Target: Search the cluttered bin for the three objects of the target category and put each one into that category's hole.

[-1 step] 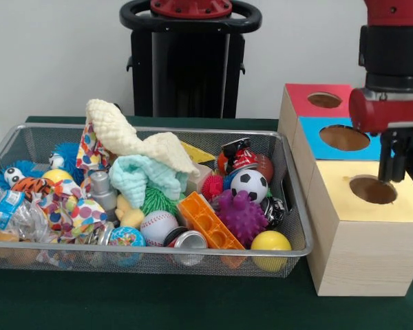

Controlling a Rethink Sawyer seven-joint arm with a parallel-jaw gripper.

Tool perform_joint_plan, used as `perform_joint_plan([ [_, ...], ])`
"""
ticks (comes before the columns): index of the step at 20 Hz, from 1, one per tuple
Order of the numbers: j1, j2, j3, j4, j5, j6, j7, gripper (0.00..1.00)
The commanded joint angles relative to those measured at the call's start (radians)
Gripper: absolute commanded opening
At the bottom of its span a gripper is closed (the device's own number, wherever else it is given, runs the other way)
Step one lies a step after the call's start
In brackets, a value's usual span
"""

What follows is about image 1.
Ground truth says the brown toy football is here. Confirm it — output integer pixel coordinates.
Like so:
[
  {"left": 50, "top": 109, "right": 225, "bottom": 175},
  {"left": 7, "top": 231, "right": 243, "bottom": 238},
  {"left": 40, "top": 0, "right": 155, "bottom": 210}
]
[{"left": 254, "top": 153, "right": 275, "bottom": 184}]

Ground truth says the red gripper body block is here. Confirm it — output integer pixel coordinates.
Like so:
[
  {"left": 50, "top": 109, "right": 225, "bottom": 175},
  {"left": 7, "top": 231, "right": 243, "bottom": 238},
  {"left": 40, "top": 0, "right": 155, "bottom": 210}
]
[{"left": 349, "top": 87, "right": 413, "bottom": 135}]

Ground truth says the mint green cloth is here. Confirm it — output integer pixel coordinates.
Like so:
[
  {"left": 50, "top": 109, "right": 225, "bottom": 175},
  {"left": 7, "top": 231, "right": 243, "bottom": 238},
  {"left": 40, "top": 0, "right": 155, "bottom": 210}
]
[{"left": 109, "top": 154, "right": 190, "bottom": 209}]

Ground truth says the cream knitted cloth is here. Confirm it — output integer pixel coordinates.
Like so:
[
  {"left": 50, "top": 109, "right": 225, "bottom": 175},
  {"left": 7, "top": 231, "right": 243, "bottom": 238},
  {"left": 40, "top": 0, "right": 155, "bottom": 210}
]
[{"left": 85, "top": 98, "right": 201, "bottom": 177}]

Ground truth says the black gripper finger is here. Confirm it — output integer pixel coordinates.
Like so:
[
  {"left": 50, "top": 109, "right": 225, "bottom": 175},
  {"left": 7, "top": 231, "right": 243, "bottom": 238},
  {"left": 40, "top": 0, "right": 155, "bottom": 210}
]
[
  {"left": 379, "top": 133, "right": 395, "bottom": 182},
  {"left": 394, "top": 132, "right": 412, "bottom": 182}
]

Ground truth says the white baseball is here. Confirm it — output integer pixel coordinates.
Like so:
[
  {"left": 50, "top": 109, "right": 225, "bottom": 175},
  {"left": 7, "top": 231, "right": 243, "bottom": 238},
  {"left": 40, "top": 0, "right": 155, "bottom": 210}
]
[{"left": 140, "top": 210, "right": 179, "bottom": 248}]

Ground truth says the purple spiky ball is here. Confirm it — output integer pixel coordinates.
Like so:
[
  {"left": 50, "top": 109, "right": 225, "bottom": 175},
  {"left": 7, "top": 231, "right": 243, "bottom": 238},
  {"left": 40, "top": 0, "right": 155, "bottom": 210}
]
[{"left": 215, "top": 188, "right": 270, "bottom": 249}]

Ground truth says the silver mesh bin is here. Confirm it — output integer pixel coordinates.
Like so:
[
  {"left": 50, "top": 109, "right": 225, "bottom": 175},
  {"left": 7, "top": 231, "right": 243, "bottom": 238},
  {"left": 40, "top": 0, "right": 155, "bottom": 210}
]
[{"left": 0, "top": 122, "right": 314, "bottom": 279}]

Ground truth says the smooth yellow ball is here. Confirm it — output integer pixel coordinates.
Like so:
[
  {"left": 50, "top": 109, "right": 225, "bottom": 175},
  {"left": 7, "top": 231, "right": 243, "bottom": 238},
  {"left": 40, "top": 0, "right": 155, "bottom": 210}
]
[{"left": 250, "top": 230, "right": 293, "bottom": 272}]

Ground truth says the dotted paper napkin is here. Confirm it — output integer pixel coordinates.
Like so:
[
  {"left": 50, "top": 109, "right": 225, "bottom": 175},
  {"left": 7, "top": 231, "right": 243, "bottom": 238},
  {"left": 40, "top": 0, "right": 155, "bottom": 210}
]
[
  {"left": 34, "top": 178, "right": 109, "bottom": 241},
  {"left": 76, "top": 120, "right": 111, "bottom": 173}
]

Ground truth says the dark green tablecloth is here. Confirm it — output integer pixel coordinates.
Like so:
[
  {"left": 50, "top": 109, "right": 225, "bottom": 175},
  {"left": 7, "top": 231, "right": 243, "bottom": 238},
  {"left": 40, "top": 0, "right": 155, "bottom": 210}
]
[{"left": 0, "top": 115, "right": 413, "bottom": 330}]

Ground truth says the orange plastic building block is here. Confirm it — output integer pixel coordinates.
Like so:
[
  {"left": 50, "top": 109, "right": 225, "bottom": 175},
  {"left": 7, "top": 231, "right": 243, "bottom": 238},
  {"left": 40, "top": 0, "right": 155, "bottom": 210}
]
[{"left": 178, "top": 191, "right": 246, "bottom": 251}]

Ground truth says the black and white soccer ball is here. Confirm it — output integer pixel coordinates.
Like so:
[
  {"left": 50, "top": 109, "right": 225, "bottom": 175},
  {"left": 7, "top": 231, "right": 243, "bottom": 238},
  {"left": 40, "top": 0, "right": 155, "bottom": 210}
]
[{"left": 230, "top": 168, "right": 269, "bottom": 204}]

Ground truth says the wooden three-hole sorting box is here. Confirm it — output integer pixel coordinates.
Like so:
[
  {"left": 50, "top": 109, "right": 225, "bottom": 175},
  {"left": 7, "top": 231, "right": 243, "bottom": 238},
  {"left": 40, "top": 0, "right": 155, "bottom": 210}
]
[{"left": 277, "top": 83, "right": 413, "bottom": 297}]

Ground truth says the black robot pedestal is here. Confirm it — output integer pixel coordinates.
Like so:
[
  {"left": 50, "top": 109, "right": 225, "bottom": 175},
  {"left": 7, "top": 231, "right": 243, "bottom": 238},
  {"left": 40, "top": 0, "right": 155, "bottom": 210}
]
[{"left": 119, "top": 0, "right": 263, "bottom": 119}]

